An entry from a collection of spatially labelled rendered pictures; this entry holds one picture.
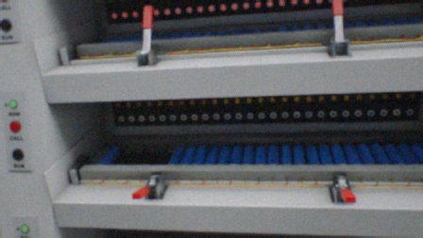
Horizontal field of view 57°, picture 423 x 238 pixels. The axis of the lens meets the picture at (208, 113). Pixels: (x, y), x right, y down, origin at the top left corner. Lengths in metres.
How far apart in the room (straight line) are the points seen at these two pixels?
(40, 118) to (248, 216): 0.34
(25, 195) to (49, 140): 0.09
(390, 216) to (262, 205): 0.16
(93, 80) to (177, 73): 0.13
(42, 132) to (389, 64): 0.49
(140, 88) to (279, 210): 0.26
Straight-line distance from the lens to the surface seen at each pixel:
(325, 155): 0.64
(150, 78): 0.55
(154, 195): 0.59
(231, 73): 0.53
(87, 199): 0.63
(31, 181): 0.66
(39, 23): 0.64
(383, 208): 0.57
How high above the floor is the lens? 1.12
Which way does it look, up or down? 6 degrees down
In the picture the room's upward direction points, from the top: 3 degrees counter-clockwise
